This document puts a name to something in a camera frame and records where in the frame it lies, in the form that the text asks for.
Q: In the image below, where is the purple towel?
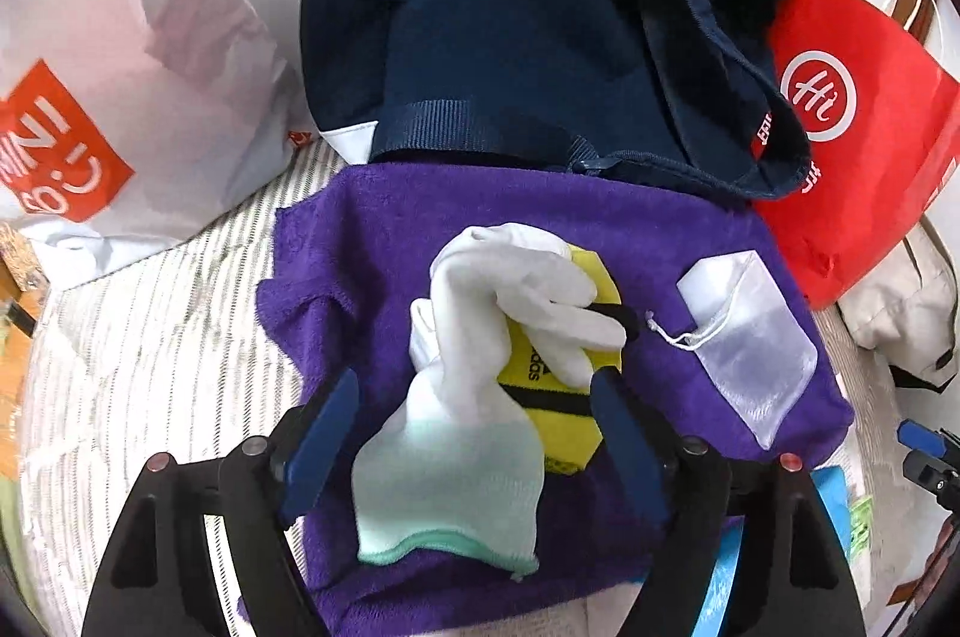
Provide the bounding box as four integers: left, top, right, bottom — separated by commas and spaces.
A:
257, 164, 814, 635

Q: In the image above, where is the wooden furniture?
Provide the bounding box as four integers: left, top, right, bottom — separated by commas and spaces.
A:
2, 224, 49, 479

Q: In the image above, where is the cream canvas bag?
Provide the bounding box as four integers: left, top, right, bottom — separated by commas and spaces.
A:
836, 216, 958, 393

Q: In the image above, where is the yellow black armband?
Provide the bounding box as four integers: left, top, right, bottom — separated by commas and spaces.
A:
498, 245, 640, 476

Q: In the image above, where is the white Miniso plastic bag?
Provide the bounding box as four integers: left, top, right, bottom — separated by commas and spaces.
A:
2, 0, 314, 288

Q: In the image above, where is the red paper bag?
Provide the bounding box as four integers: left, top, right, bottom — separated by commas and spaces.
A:
757, 0, 958, 309

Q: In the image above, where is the sheer white drawstring pouch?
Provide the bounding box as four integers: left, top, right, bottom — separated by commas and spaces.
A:
646, 250, 818, 450

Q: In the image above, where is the striped bed cover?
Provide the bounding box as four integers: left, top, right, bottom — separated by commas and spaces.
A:
18, 141, 343, 635

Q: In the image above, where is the navy blue tote bag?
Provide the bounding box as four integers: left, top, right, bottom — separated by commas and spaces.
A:
299, 0, 812, 201

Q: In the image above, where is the white glove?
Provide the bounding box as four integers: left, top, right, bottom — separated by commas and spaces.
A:
352, 222, 626, 577

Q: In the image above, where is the green wet wipes pack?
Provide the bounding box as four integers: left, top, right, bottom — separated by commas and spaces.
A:
850, 494, 874, 559

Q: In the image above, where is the white sponge block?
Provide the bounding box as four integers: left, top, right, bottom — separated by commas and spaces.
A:
677, 250, 755, 328

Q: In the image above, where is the blue tissue pack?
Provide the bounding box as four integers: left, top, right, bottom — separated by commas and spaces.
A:
693, 466, 856, 635

